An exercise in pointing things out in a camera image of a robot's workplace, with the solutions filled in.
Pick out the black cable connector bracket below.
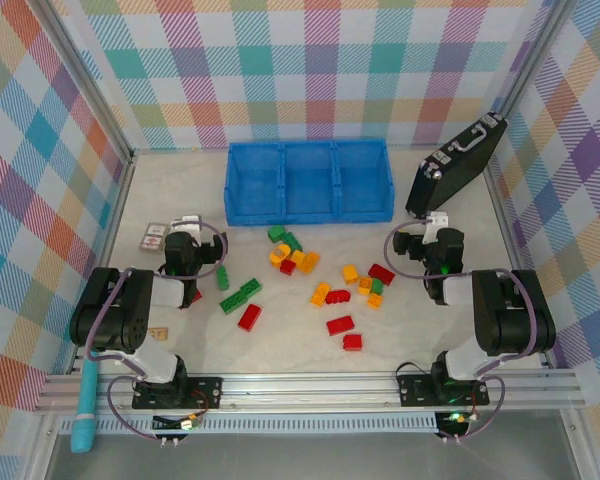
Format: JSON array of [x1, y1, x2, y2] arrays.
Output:
[[152, 413, 204, 447], [433, 410, 481, 445]]

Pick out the black briefcase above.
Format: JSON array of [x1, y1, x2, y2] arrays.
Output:
[[404, 113, 509, 221]]

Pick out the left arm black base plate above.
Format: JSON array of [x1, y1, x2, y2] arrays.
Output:
[[132, 375, 225, 412]]

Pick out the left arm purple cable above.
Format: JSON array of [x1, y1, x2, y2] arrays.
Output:
[[84, 219, 230, 441]]

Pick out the aluminium mounting rail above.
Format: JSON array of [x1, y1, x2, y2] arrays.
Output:
[[32, 368, 589, 415]]

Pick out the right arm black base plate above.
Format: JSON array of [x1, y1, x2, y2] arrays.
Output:
[[397, 372, 491, 407]]

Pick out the aluminium table edge rail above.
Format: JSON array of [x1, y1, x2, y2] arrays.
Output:
[[482, 149, 531, 274], [92, 152, 136, 274]]

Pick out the teal foam tube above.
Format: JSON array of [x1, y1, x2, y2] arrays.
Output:
[[69, 349, 101, 454]]

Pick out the slotted cable duct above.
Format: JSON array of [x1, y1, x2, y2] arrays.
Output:
[[59, 417, 441, 435]]

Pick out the aluminium frame post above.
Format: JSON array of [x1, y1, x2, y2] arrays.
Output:
[[494, 0, 581, 121], [33, 0, 135, 161]]

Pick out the blue three-compartment bin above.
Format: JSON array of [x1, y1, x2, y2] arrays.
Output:
[[223, 141, 395, 227]]

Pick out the small card pack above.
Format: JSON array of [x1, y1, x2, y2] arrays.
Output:
[[139, 221, 170, 254]]

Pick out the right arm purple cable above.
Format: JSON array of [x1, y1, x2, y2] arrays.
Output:
[[385, 217, 541, 444]]

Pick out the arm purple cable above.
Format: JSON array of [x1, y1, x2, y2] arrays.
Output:
[[385, 217, 541, 444], [84, 219, 230, 441]]

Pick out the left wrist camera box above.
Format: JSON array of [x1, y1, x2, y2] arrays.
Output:
[[170, 214, 203, 235]]

